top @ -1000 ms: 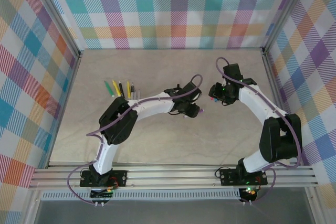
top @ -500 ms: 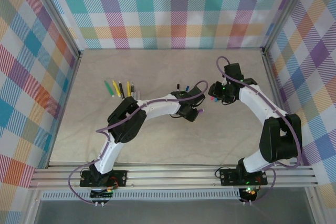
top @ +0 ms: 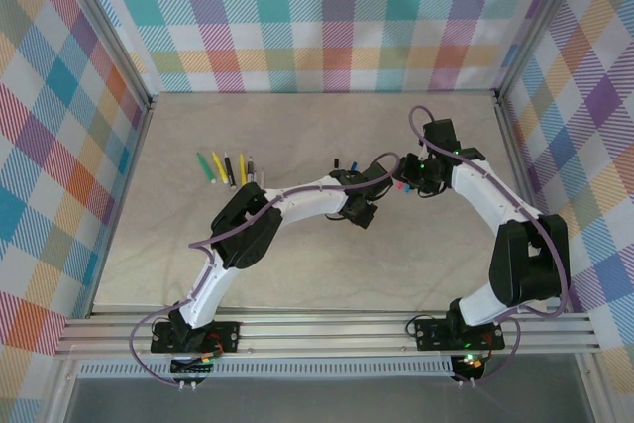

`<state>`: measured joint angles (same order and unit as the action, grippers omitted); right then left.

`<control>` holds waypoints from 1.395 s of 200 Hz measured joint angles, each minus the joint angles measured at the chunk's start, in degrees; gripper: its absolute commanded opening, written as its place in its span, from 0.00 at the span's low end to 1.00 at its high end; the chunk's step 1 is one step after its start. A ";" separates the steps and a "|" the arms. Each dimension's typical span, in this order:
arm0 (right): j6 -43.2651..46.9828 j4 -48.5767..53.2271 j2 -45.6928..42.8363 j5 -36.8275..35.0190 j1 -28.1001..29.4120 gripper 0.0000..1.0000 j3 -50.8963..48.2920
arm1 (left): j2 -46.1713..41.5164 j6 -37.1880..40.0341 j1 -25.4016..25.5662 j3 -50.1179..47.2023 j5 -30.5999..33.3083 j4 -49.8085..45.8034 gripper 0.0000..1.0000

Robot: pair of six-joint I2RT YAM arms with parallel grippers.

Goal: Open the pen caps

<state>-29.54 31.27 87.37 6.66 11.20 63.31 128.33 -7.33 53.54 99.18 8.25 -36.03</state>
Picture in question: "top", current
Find black marker with yellow stripe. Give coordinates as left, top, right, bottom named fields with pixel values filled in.
left=223, top=151, right=238, bottom=192

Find yellow felt marker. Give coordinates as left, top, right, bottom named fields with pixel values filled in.
left=211, top=151, right=231, bottom=186

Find green felt marker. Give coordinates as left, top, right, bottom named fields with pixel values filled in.
left=196, top=151, right=217, bottom=185

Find aluminium mounting beam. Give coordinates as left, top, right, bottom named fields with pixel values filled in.
left=53, top=311, right=603, bottom=360

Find black connector box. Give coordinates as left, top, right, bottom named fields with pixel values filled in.
left=169, top=356, right=215, bottom=391
left=451, top=351, right=491, bottom=387

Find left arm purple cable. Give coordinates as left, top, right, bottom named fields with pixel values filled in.
left=129, top=153, right=401, bottom=388

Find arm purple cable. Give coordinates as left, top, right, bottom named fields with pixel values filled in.
left=129, top=153, right=401, bottom=388
left=407, top=105, right=571, bottom=387

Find aluminium side rail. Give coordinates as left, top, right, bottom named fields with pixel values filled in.
left=493, top=94, right=567, bottom=313
left=86, top=95, right=158, bottom=318

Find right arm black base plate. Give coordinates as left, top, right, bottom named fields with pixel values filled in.
left=414, top=318, right=506, bottom=353

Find slotted grey cable tray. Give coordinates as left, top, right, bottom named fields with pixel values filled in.
left=77, top=356, right=456, bottom=379

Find aluminium frame post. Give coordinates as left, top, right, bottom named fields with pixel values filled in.
left=53, top=0, right=156, bottom=112
left=493, top=0, right=591, bottom=103

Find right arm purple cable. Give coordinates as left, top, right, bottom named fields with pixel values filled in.
left=407, top=105, right=571, bottom=387

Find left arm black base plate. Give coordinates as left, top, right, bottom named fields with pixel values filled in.
left=150, top=321, right=243, bottom=356

